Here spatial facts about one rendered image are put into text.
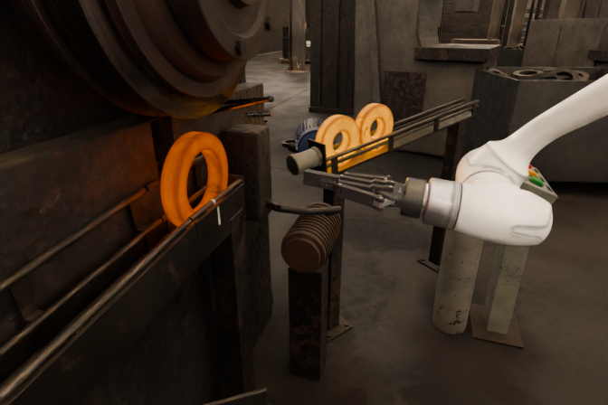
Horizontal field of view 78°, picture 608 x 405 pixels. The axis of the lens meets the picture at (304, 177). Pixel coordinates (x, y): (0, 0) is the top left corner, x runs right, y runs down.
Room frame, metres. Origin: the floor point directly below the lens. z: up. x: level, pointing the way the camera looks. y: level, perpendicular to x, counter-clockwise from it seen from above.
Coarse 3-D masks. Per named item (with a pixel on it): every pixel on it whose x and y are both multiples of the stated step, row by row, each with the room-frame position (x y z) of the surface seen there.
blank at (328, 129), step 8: (328, 120) 1.07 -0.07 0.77; (336, 120) 1.07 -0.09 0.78; (344, 120) 1.09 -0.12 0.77; (352, 120) 1.11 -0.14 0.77; (320, 128) 1.06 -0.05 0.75; (328, 128) 1.05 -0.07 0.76; (336, 128) 1.07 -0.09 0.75; (344, 128) 1.09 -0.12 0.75; (352, 128) 1.11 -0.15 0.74; (320, 136) 1.05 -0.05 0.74; (328, 136) 1.05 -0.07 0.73; (344, 136) 1.12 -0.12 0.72; (352, 136) 1.11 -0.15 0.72; (328, 144) 1.05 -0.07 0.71; (344, 144) 1.12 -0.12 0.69; (352, 144) 1.11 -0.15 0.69; (328, 152) 1.05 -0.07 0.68; (336, 152) 1.07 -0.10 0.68; (352, 152) 1.11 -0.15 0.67
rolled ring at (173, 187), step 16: (176, 144) 0.63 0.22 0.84; (192, 144) 0.63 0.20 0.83; (208, 144) 0.69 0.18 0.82; (176, 160) 0.60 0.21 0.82; (192, 160) 0.63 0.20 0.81; (208, 160) 0.72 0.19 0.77; (224, 160) 0.74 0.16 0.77; (176, 176) 0.59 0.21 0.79; (208, 176) 0.73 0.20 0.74; (224, 176) 0.73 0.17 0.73; (160, 192) 0.59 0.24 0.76; (176, 192) 0.58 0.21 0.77; (208, 192) 0.71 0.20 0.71; (176, 208) 0.58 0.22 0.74; (176, 224) 0.60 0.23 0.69
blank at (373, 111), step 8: (376, 104) 1.18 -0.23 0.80; (360, 112) 1.17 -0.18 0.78; (368, 112) 1.15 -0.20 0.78; (376, 112) 1.17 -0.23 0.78; (384, 112) 1.19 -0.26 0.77; (360, 120) 1.14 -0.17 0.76; (368, 120) 1.15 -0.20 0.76; (376, 120) 1.22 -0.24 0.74; (384, 120) 1.20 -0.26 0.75; (392, 120) 1.22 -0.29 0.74; (360, 128) 1.13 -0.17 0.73; (368, 128) 1.15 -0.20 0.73; (376, 128) 1.22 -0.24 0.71; (384, 128) 1.20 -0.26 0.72; (392, 128) 1.22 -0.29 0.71; (360, 136) 1.13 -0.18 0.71; (368, 136) 1.15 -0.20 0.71; (376, 136) 1.20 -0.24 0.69; (360, 144) 1.14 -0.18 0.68
